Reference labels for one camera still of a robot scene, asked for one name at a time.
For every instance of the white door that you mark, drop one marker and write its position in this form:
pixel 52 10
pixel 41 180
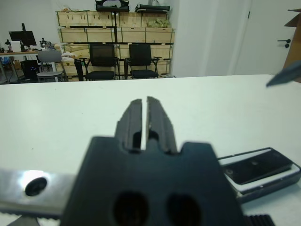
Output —
pixel 263 23

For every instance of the black bag with white trim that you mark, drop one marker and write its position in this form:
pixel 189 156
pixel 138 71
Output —
pixel 113 8
pixel 152 9

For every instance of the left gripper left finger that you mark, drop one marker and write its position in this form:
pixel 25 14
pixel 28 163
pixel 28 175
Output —
pixel 131 124

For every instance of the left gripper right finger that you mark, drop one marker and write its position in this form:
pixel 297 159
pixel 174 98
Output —
pixel 160 124

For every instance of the black computer monitor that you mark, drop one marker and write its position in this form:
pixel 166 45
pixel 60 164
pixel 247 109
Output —
pixel 22 38

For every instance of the wooden desk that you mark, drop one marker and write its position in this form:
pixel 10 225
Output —
pixel 14 53

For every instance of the yellow green bundle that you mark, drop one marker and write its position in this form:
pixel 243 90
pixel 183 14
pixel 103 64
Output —
pixel 160 23

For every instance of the small white box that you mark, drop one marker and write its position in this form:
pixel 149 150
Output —
pixel 16 46

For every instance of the black mesh office chair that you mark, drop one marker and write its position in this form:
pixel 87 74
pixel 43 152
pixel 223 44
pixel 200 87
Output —
pixel 102 54
pixel 140 54

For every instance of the grey round seat chair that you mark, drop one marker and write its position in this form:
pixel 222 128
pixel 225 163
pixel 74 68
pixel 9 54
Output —
pixel 49 56

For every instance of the black computer tower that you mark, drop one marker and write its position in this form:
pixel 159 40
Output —
pixel 29 69

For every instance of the brown cardboard box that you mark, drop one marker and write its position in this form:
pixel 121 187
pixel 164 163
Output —
pixel 295 47

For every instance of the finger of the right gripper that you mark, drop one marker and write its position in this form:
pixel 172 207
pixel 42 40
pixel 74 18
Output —
pixel 289 74

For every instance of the black box with white insert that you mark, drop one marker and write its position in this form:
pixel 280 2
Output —
pixel 265 190

